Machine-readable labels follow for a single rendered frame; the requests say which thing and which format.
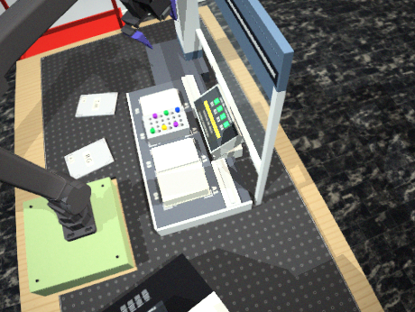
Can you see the white well plate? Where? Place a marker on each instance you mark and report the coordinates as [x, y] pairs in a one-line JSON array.
[[175, 155], [159, 102]]

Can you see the white rectangular block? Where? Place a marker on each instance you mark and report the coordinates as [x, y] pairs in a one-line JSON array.
[[183, 185]]

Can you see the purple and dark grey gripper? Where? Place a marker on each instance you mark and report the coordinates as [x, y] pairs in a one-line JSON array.
[[131, 32]]

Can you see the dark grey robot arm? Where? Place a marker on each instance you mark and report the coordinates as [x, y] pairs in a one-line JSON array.
[[21, 25]]

